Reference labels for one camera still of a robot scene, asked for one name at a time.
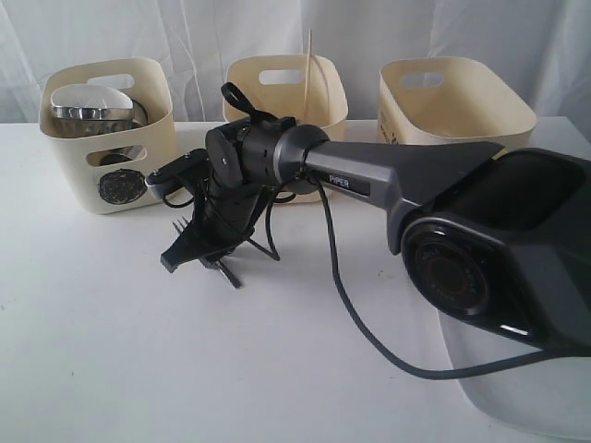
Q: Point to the large white square plate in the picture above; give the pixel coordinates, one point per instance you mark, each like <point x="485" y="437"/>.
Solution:
<point x="550" y="398"/>

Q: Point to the steel mug with handle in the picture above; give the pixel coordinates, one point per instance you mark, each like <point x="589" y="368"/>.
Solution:
<point x="129" y="153"/>

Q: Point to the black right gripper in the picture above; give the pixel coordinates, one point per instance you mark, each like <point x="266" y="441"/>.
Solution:
<point x="223" y="219"/>

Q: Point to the small white ceramic bowl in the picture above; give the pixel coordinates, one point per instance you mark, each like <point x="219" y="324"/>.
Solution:
<point x="88" y="96"/>

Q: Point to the stainless steel bowl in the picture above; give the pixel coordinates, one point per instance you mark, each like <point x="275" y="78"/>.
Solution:
<point x="80" y="122"/>

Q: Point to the small steel fork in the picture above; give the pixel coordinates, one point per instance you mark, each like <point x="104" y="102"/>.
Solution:
<point x="180" y="226"/>

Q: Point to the cream bin with triangle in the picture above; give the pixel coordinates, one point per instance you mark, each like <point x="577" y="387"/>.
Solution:
<point x="286" y="97"/>

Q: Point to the cream bin with square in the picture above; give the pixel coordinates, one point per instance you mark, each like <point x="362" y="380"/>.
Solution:
<point x="438" y="100"/>

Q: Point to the cream bin with circle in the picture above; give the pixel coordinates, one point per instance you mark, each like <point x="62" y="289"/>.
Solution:
<point x="121" y="186"/>

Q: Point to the white curtain backdrop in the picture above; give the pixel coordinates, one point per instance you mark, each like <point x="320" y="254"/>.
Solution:
<point x="540" y="48"/>

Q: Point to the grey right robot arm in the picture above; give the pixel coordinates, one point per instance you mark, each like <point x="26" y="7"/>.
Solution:
<point x="499" y="241"/>

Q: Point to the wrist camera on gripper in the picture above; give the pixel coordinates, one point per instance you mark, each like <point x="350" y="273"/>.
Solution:
<point x="183" y="172"/>

